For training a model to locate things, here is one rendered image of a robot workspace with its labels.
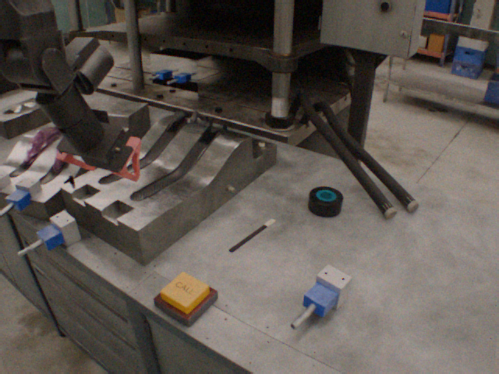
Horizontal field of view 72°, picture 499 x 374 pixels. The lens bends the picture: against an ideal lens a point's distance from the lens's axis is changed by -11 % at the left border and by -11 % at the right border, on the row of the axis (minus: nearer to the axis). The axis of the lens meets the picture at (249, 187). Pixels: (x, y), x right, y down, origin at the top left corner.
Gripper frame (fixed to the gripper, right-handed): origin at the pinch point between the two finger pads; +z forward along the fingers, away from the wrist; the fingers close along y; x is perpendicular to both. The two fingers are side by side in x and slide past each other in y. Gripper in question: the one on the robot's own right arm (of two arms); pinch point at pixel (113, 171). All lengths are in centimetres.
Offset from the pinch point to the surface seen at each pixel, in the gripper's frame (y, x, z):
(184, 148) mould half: 2.1, -20.0, 19.9
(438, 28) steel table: -75, -302, 167
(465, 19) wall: -143, -574, 323
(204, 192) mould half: -8.2, -9.5, 19.2
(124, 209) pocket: 3.9, 1.3, 13.3
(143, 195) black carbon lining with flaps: 2.3, -3.3, 14.5
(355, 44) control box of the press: -28, -78, 29
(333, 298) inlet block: -39.9, 6.2, 14.3
